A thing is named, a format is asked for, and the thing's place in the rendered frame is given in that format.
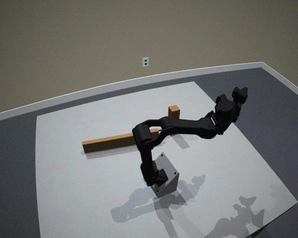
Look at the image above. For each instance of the wooden side rail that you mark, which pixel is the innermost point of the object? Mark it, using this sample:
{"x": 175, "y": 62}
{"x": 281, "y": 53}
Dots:
{"x": 111, "y": 142}

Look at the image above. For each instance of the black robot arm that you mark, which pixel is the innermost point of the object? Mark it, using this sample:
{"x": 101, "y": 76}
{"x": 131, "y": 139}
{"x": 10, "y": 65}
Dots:
{"x": 204, "y": 128}

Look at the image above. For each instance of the brown wooden post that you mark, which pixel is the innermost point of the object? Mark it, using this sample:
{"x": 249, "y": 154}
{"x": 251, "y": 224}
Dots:
{"x": 173, "y": 112}

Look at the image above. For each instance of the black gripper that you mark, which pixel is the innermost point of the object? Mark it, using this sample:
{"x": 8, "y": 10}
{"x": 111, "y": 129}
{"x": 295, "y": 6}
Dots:
{"x": 239, "y": 97}

